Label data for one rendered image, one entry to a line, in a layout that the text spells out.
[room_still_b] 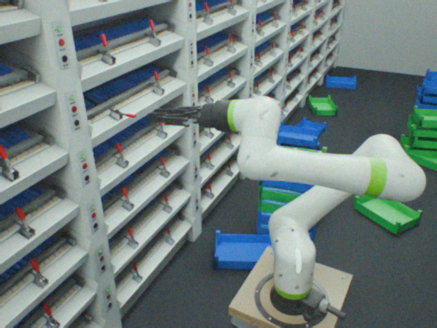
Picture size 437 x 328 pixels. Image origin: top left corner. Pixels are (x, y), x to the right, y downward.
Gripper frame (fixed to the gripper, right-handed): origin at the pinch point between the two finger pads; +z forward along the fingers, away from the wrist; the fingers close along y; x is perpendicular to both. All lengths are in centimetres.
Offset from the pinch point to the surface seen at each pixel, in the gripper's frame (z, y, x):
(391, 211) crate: -58, 118, -104
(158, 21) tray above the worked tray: 24, 45, 24
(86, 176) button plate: 18.1, -20.7, -12.4
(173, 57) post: 20, 45, 9
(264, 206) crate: -3, 65, -74
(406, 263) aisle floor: -69, 76, -106
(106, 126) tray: 17.8, -6.5, -1.3
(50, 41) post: 11.0, -23.8, 29.2
